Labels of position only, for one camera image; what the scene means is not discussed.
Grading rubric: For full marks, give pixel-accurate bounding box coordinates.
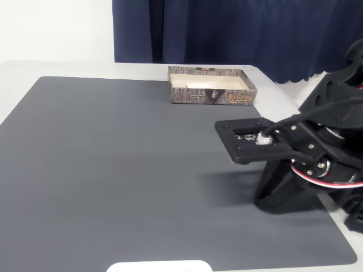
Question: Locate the white rectangular block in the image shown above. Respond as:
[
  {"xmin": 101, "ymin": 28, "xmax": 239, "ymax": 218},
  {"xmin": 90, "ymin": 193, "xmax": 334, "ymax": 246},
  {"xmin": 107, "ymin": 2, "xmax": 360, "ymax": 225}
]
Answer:
[{"xmin": 185, "ymin": 82, "xmax": 219, "ymax": 90}]

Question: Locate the bark-print cardboard box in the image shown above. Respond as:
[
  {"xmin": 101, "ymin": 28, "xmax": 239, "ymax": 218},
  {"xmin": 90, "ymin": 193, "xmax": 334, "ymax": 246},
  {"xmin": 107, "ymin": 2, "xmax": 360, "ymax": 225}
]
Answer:
[{"xmin": 167, "ymin": 66, "xmax": 258, "ymax": 105}]

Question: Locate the navy blue curtain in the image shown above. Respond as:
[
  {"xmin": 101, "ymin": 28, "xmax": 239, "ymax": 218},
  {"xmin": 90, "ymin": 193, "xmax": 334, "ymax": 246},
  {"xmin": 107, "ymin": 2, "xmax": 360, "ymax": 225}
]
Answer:
[{"xmin": 112, "ymin": 0, "xmax": 363, "ymax": 85}]

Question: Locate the white rounded device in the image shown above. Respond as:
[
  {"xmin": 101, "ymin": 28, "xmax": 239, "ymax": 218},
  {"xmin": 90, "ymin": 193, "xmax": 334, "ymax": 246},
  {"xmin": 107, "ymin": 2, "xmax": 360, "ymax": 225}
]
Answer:
[{"xmin": 106, "ymin": 260, "xmax": 213, "ymax": 272}]

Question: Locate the grey desk mat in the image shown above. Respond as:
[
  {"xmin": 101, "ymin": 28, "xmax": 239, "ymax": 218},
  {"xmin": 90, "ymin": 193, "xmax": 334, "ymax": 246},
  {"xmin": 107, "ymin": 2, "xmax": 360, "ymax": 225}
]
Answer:
[{"xmin": 0, "ymin": 75, "xmax": 358, "ymax": 272}]

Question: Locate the red white servo wire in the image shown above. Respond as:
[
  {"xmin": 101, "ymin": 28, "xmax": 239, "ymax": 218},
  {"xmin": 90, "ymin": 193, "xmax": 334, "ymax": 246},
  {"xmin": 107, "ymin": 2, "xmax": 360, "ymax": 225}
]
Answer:
[{"xmin": 290, "ymin": 160, "xmax": 363, "ymax": 189}]

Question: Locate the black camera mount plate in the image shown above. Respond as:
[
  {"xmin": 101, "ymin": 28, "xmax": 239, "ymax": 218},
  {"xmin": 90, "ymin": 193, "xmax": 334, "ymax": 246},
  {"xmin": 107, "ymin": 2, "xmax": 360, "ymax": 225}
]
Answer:
[{"xmin": 214, "ymin": 117, "xmax": 287, "ymax": 165}]

